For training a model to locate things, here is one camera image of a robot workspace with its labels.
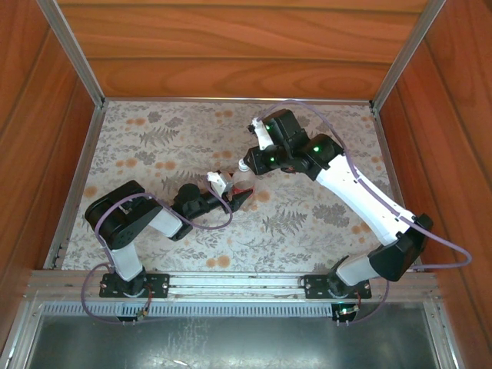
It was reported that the small red-tipped clear object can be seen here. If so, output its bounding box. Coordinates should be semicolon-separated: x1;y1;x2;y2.
232;163;258;199

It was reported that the floral patterned tablecloth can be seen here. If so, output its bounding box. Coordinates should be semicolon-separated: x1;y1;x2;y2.
61;100;408;274

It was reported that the aluminium mounting rail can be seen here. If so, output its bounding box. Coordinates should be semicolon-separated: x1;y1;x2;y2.
26;268;440;304

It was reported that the aluminium frame bar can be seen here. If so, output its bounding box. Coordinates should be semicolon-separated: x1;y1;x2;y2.
102;95;373;107
36;0;107;109
0;299;43;369
369;104;424;270
368;0;449;111
422;303;466;369
42;104;107;270

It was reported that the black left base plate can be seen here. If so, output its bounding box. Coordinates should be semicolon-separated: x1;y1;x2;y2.
98;271;171;300

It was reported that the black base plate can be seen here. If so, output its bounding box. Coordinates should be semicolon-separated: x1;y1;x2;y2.
98;271;171;300
302;273;373;301

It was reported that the grey metal sheet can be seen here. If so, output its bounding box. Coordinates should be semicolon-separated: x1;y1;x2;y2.
26;314;439;369

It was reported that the small black circuit board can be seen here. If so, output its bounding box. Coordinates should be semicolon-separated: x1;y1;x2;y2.
115;311;153;327
331;302;362;327

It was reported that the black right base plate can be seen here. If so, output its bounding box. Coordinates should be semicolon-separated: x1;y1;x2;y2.
302;273;373;301

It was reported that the grey slotted cable duct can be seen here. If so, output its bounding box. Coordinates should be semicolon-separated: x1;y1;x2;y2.
40;301;427;318

